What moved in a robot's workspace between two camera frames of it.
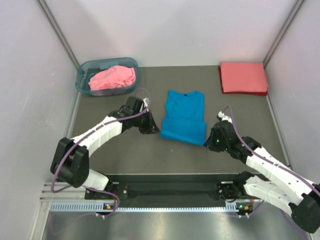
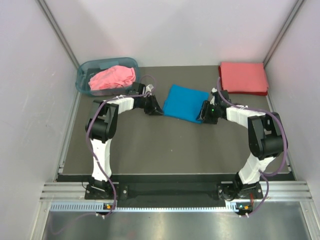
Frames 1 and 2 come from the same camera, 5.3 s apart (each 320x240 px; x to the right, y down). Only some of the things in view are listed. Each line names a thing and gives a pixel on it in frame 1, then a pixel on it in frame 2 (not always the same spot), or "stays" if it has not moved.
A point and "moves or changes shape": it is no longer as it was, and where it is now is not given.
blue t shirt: x=184 y=120 moves or changes shape
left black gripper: x=151 y=127 -> x=154 y=108
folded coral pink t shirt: x=244 y=77 stays
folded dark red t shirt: x=264 y=93 stays
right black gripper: x=209 y=143 -> x=204 y=114
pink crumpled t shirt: x=115 y=76 stays
